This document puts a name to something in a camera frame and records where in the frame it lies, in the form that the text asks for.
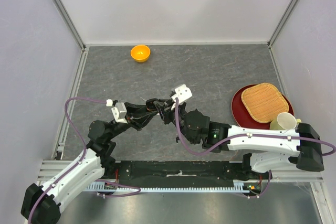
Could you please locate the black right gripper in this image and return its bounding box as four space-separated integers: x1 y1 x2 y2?
154 99 196 144

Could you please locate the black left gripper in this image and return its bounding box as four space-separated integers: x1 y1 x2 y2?
107 101 158 140

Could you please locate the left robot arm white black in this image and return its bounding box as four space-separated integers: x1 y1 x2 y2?
20 99 158 223

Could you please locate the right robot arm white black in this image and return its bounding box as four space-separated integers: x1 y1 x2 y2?
153 101 324 179

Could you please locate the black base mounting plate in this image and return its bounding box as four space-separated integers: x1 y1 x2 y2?
96 150 271 188

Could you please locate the orange plastic bowl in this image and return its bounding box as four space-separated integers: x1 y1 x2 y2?
130 45 151 63

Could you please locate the red lacquer round tray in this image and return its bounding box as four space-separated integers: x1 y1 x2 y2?
231 84 294 130

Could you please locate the woven bamboo tray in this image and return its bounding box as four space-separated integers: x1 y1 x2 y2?
241 83 289 123

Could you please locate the pale yellow cup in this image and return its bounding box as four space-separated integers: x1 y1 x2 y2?
269 112 301 130

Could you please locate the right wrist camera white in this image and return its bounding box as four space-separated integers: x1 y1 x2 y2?
171 84 192 110

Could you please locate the slotted cable duct rail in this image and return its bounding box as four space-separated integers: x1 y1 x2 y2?
84 180 266 194

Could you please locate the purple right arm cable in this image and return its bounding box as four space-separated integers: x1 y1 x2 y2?
175 97 336 156

